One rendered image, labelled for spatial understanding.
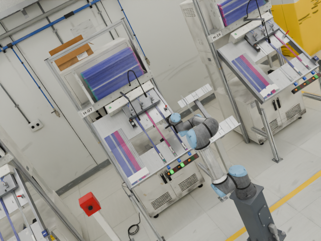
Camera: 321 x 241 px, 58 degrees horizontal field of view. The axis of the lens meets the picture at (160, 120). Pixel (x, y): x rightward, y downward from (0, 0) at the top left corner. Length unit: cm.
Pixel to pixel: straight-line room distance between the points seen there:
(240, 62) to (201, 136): 133
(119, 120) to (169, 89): 193
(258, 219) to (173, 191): 109
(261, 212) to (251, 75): 131
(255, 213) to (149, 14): 303
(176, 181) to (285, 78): 148
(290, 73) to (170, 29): 199
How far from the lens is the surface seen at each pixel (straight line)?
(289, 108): 355
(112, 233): 291
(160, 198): 308
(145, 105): 266
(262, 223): 237
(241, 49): 311
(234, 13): 309
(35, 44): 407
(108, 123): 271
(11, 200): 283
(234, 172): 207
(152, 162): 255
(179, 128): 224
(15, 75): 412
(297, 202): 284
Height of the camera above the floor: 211
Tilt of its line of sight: 25 degrees down
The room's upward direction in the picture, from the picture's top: 27 degrees counter-clockwise
